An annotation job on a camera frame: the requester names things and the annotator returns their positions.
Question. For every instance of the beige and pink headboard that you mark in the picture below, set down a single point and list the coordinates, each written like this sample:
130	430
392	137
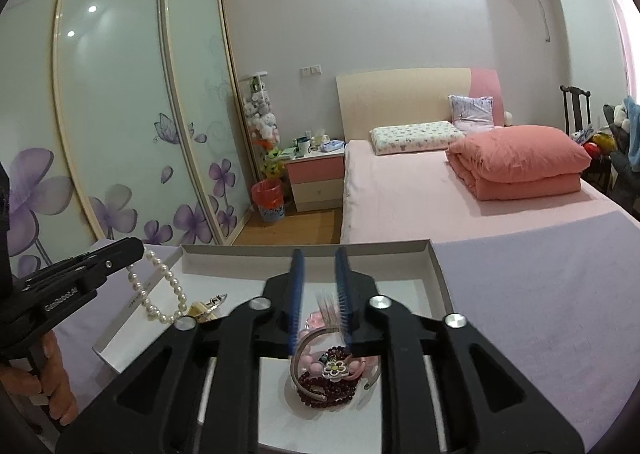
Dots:
400	98

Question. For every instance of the dark wooden chair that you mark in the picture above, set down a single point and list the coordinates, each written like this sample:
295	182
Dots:
575	108

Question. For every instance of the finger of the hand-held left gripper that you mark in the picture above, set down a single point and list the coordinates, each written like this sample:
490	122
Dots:
65	301
120	251

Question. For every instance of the grey cardboard box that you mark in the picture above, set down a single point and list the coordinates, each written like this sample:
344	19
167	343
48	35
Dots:
225	264

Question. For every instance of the lavender bed sheet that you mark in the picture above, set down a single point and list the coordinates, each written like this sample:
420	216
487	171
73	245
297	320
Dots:
525	309

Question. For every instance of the dark grey clothes pile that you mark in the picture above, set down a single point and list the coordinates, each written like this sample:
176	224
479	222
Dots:
625	178

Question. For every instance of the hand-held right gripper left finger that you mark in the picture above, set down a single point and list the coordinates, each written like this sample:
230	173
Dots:
297	294

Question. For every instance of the red and yellow toys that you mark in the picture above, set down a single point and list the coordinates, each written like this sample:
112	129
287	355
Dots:
595	146

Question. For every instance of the yellow hair claw clip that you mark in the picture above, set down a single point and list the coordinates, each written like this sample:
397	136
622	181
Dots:
200	309

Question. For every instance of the pink curtain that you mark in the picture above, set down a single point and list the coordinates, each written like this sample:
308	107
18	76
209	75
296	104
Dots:
620	8

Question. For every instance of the folded salmon quilt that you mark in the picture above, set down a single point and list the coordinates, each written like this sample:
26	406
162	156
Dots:
520	158

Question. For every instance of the floral sliding wardrobe doors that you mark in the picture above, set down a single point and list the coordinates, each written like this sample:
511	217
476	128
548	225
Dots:
125	108

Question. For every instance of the trash bin with red bag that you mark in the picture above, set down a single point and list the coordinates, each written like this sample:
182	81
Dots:
269	201

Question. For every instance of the blue clothing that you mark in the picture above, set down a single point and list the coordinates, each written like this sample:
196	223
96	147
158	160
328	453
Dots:
634	128

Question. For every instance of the pink and beige nightstand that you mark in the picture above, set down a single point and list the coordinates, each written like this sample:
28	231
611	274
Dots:
315	173

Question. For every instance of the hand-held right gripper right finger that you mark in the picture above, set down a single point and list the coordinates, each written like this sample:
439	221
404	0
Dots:
342	284

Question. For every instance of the person's left hand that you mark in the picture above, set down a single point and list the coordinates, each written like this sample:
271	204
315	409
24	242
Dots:
55	379

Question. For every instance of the white floral pillow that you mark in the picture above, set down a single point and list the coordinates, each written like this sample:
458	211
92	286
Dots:
415	136

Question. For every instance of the pink bed mattress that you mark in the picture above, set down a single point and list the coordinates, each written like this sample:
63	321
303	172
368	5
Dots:
410	204

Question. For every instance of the white and green mug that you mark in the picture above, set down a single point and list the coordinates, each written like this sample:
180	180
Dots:
302	146

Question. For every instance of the plush toy tower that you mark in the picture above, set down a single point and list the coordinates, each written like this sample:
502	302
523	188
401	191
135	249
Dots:
260	118

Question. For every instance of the small purple pillow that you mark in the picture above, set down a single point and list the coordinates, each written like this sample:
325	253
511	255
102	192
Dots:
472	111

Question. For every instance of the white wall socket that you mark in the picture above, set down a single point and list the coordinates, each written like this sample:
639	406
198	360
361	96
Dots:
310	69

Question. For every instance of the blue tissue pack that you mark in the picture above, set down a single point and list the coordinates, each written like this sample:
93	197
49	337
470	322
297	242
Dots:
332	145

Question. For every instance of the silver cuff bangle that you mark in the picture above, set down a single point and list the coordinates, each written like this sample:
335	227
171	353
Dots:
320	330

